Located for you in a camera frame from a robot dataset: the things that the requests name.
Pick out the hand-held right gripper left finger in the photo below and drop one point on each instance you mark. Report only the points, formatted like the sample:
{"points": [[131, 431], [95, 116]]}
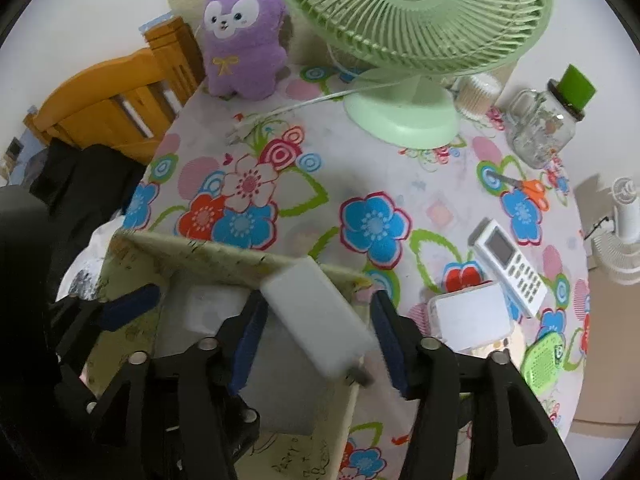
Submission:
{"points": [[247, 345]]}

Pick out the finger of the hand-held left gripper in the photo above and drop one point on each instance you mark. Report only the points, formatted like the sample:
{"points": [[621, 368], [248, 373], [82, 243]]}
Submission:
{"points": [[130, 305], [245, 425]]}

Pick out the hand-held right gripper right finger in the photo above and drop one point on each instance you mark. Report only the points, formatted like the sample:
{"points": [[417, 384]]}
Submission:
{"points": [[387, 345]]}

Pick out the white power adapter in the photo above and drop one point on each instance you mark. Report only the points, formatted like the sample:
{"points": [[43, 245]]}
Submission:
{"points": [[320, 310]]}

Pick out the yellow printed storage box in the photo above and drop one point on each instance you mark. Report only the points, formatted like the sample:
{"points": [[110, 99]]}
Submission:
{"points": [[210, 257]]}

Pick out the white remote control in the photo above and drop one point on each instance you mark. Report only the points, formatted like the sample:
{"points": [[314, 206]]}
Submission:
{"points": [[520, 270]]}

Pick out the white translucent plastic box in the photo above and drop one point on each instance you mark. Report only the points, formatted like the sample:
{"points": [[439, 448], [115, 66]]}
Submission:
{"points": [[290, 400]]}

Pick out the white cube box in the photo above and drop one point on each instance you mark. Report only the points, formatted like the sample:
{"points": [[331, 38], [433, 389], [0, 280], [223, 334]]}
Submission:
{"points": [[475, 317]]}

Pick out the black clothing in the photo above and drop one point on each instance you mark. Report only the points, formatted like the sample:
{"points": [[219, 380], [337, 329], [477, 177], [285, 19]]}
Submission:
{"points": [[85, 185]]}

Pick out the green panda speaker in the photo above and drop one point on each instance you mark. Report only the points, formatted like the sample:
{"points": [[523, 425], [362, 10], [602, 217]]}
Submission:
{"points": [[542, 365]]}

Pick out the floral tablecloth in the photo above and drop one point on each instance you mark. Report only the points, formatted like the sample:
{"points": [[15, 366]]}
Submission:
{"points": [[375, 170]]}

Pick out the orange scissors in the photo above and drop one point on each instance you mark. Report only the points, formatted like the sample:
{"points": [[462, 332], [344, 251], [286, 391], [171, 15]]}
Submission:
{"points": [[532, 188]]}

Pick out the beige wooden cabinet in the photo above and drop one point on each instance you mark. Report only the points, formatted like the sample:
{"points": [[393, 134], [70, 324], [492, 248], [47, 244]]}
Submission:
{"points": [[605, 360]]}

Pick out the green desk fan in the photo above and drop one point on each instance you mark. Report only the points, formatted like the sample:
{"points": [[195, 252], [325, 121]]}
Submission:
{"points": [[400, 110]]}

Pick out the white floor fan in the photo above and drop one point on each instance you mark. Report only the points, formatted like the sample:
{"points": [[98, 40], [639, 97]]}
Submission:
{"points": [[625, 240]]}

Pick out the cotton swab container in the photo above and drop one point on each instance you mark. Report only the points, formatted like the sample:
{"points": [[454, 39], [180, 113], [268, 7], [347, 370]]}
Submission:
{"points": [[475, 97]]}

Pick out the glass jar with green lid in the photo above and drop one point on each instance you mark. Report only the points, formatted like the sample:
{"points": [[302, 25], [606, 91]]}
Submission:
{"points": [[540, 130]]}

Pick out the purple plush toy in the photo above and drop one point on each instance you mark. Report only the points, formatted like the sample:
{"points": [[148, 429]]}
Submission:
{"points": [[240, 55]]}

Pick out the wall socket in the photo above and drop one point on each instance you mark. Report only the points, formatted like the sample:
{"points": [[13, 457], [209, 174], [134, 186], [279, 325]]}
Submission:
{"points": [[13, 149]]}

